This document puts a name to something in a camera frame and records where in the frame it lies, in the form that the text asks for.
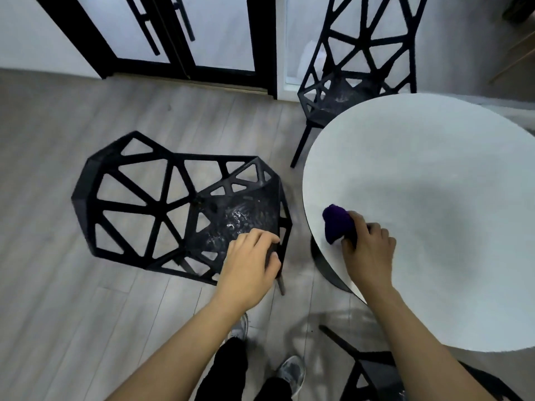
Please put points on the person's left hand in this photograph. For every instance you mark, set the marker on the person's left hand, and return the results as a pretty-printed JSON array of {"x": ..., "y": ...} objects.
[{"x": 244, "y": 273}]

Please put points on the person's right hand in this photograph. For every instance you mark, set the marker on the person's right hand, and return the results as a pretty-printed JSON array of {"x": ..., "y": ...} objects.
[{"x": 372, "y": 258}]

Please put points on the person's left thumb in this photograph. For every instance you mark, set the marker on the person's left thumb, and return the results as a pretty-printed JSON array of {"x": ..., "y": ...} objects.
[{"x": 273, "y": 267}]

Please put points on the person's right thumb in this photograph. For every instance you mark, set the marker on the person's right thumb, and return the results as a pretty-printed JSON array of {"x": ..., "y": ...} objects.
[{"x": 347, "y": 247}]

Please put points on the purple cleaning cloth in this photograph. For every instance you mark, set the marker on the purple cleaning cloth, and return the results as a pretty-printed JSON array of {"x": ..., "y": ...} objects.
[{"x": 336, "y": 223}]

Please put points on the black geometric lattice chair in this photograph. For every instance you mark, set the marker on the black geometric lattice chair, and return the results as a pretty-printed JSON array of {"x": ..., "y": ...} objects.
[
  {"x": 312, "y": 116},
  {"x": 90, "y": 183},
  {"x": 376, "y": 377}
]

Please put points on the person's right forearm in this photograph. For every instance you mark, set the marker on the person's right forearm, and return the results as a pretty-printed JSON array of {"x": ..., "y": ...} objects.
[{"x": 413, "y": 350}]

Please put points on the person's left forearm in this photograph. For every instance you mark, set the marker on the person's left forearm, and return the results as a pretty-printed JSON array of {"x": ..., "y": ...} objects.
[{"x": 188, "y": 350}]

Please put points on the grey sneaker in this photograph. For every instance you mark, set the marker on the grey sneaker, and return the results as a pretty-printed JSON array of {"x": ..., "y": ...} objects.
[
  {"x": 292, "y": 371},
  {"x": 240, "y": 329}
]

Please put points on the black trousers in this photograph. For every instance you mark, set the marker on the black trousers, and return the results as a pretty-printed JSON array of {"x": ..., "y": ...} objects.
[{"x": 230, "y": 367}]

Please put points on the black framed glass door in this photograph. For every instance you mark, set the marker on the black framed glass door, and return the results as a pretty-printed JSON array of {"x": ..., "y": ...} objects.
[{"x": 263, "y": 37}]

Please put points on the wooden furniture legs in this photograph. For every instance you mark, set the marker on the wooden furniture legs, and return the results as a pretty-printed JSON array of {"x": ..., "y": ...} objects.
[{"x": 516, "y": 54}]

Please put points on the dark furniture piece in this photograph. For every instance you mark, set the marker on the dark furniture piece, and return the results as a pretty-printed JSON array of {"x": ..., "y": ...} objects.
[{"x": 520, "y": 7}]

